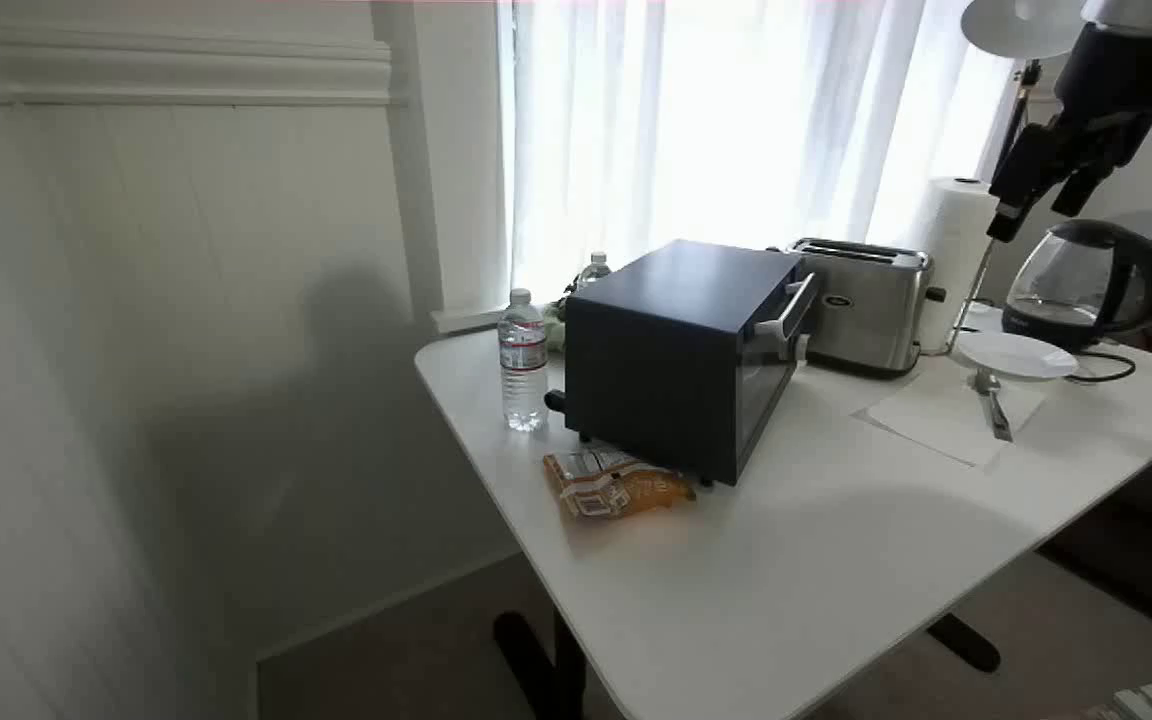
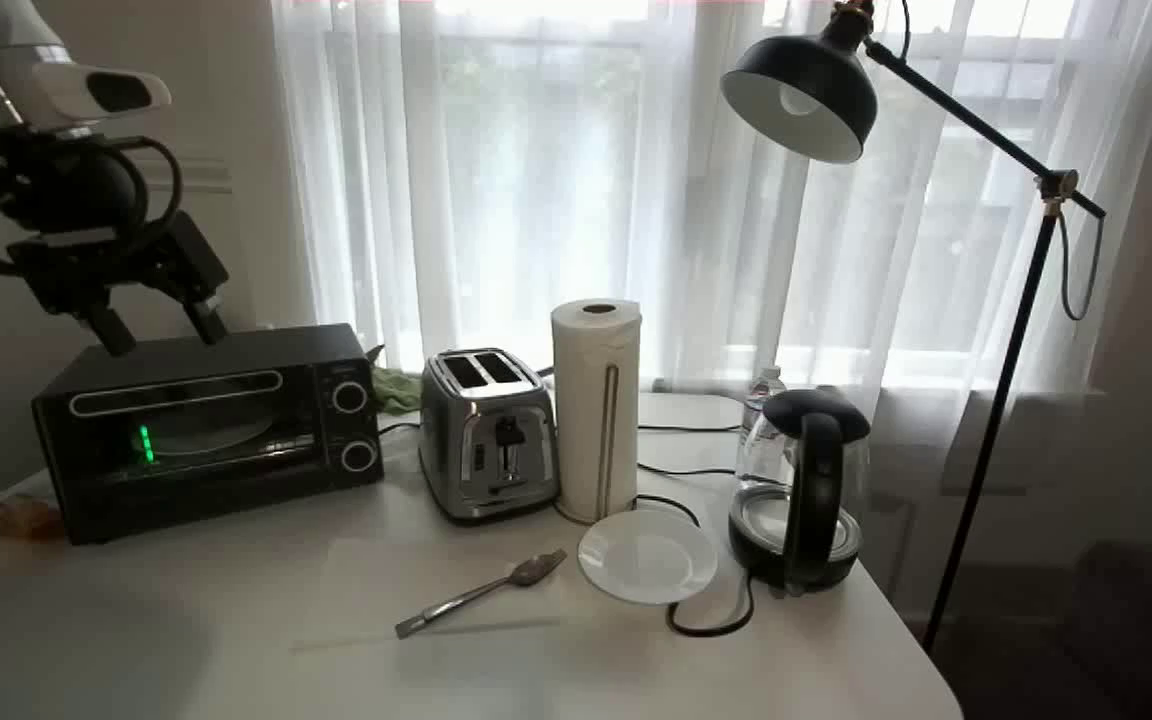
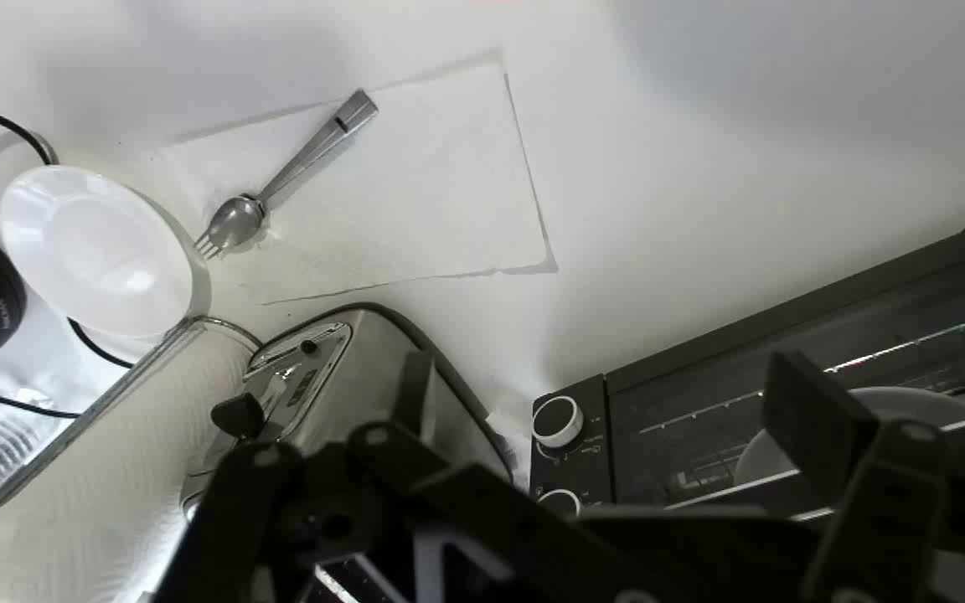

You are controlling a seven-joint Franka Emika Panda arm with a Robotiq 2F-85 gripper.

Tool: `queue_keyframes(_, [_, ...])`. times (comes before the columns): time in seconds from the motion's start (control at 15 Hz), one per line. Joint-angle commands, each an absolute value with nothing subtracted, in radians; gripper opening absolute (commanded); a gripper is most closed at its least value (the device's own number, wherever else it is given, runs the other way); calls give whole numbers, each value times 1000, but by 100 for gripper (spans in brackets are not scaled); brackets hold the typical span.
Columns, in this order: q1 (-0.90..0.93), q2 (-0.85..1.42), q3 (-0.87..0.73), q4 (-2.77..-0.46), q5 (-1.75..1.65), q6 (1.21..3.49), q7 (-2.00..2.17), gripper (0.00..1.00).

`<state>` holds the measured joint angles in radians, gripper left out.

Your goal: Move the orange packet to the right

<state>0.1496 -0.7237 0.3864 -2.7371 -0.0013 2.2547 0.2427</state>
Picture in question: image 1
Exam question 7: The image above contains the white plate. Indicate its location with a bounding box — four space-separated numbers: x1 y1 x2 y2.
958 333 1081 380

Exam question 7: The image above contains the white paper towel roll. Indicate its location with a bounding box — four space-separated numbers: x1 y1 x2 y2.
914 176 996 357

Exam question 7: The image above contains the silver toaster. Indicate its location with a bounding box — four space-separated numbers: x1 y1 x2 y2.
798 237 933 380

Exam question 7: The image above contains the orange snack packet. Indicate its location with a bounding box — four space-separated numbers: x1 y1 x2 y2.
544 447 698 522

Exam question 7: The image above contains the metal spoon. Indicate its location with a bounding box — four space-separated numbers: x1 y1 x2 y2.
971 370 1011 439

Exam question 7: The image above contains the clear water bottle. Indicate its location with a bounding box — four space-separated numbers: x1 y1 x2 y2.
497 288 550 434

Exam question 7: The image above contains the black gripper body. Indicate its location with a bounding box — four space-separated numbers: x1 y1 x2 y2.
988 26 1152 242

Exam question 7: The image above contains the white curtain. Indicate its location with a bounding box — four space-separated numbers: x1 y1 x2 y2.
506 0 1011 292

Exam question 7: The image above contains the black toaster oven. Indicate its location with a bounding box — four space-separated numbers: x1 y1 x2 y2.
561 242 825 485

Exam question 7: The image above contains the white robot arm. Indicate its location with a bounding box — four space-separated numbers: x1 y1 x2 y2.
959 0 1152 242

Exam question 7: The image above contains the black glass electric kettle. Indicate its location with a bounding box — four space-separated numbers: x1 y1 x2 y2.
1005 222 1152 351

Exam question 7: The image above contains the kettle power cord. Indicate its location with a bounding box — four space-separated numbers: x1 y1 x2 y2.
1066 350 1139 388

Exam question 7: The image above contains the white paper napkin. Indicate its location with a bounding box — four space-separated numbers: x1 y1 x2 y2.
867 360 1005 469

